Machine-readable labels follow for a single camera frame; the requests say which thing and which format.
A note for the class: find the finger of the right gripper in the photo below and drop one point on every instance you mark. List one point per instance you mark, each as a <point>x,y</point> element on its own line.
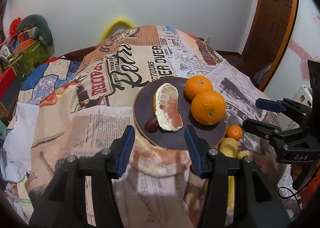
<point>272,132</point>
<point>270,104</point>

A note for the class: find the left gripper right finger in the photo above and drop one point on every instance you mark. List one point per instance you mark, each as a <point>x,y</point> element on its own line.
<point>256,204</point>

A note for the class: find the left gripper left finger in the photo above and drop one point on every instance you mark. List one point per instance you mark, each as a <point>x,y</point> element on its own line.
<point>63,203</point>

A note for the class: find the small tangerine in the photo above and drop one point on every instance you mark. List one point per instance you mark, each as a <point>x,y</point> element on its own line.
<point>234,132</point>

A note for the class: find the yellow corn cob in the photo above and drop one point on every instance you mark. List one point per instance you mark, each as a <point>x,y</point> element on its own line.
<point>242,154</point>
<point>229,147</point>

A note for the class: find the large orange front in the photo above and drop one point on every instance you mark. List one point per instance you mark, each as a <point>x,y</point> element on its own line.
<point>208,107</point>

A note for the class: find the large orange with sticker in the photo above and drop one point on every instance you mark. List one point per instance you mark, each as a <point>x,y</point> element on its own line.
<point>195,85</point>

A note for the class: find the peeled pomelo segment front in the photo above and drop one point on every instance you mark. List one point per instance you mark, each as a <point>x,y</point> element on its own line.
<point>165,108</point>

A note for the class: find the peeled pomelo segment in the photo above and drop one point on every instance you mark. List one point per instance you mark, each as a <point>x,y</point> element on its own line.
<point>165,108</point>
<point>157,161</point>

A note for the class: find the dark red grape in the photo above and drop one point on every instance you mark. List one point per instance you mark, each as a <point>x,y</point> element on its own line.
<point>152,125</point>

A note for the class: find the peeled pomelo segment back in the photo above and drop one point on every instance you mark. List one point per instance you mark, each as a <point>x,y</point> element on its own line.
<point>157,161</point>

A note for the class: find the newspaper print bed cover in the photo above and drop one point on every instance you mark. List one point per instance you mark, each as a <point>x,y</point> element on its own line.
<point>85,114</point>

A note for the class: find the brown wooden door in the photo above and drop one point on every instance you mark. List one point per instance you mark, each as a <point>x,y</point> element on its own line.
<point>268,32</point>

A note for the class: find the dark purple round plate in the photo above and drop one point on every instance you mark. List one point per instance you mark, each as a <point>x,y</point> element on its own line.
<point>143,111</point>

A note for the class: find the blue patchwork quilt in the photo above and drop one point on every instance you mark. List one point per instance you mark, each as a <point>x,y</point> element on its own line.
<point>45,79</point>

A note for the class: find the red gift box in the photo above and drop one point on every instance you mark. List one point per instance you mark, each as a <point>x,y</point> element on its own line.
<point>7,78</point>

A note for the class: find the green storage bag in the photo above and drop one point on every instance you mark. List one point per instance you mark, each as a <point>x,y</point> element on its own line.
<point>29,59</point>

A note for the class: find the red plastic bag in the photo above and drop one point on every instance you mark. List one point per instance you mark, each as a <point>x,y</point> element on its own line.
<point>13,26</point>

